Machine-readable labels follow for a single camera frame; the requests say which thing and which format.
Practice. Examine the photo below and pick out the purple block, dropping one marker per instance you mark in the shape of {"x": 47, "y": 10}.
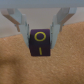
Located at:
{"x": 39, "y": 42}

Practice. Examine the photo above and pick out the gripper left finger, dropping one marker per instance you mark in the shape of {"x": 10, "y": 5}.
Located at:
{"x": 20, "y": 24}

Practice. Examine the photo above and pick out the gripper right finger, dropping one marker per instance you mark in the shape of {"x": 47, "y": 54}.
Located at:
{"x": 58, "y": 24}

